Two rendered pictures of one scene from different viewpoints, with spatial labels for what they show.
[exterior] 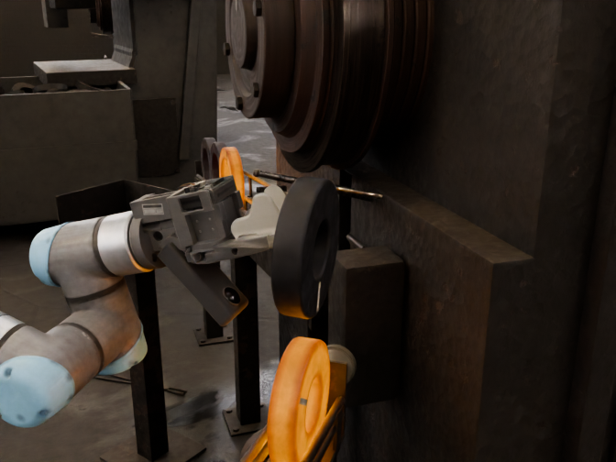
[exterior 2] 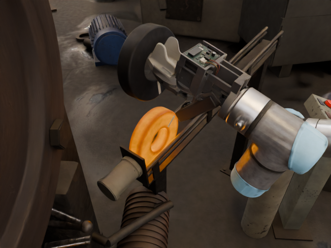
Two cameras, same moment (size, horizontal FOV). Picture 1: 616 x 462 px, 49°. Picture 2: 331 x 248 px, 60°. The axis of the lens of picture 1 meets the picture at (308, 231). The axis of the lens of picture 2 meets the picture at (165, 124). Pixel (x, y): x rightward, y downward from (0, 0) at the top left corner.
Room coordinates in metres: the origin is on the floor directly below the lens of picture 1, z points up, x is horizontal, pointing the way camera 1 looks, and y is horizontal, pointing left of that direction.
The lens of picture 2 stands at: (1.18, 0.22, 1.19)
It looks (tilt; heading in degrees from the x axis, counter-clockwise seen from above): 40 degrees down; 201
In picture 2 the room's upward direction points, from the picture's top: straight up
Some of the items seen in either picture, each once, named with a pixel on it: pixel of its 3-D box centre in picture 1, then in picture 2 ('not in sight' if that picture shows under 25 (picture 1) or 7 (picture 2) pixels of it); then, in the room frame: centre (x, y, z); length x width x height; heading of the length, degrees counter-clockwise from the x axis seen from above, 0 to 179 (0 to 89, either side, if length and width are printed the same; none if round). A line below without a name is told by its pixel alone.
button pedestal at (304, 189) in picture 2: not in sight; (309, 176); (0.30, 0.48, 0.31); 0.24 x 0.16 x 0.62; 18
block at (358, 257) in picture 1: (366, 325); (60, 213); (0.96, -0.09, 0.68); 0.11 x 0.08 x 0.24; 108
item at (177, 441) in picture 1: (137, 332); not in sight; (1.55, 0.43, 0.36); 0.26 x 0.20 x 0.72; 53
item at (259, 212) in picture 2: not in sight; (267, 191); (0.39, 0.34, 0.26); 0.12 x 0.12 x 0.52
